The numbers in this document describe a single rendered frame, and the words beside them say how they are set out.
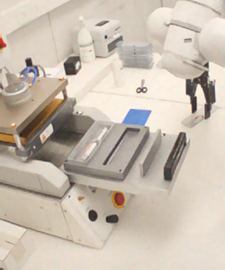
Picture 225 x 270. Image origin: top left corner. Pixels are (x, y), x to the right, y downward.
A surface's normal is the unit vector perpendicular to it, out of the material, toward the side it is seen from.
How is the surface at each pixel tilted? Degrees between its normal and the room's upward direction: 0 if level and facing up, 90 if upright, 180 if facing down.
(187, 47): 59
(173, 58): 71
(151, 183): 0
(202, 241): 0
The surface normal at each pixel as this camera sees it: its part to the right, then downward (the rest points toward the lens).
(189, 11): -0.54, -0.09
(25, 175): -0.39, 0.54
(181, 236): -0.14, -0.84
